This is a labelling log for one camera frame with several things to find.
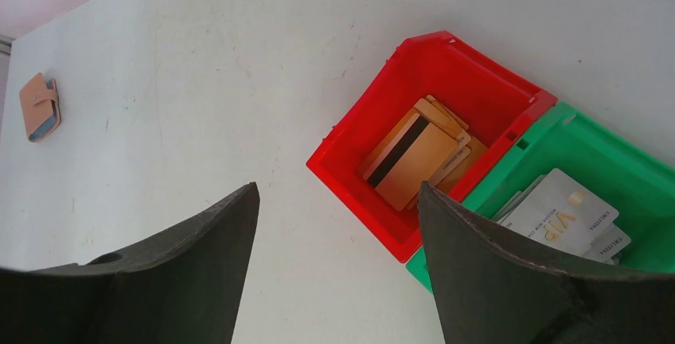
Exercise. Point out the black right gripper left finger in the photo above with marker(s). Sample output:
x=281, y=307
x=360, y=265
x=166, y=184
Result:
x=181, y=285

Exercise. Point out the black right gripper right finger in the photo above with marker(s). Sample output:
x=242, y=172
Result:
x=492, y=285

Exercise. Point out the tan leather card holder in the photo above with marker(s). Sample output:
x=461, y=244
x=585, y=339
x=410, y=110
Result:
x=40, y=107

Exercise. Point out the red plastic bin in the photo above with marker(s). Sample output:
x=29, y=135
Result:
x=440, y=112

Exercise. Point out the green plastic bin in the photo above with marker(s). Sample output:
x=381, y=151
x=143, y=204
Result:
x=639, y=186

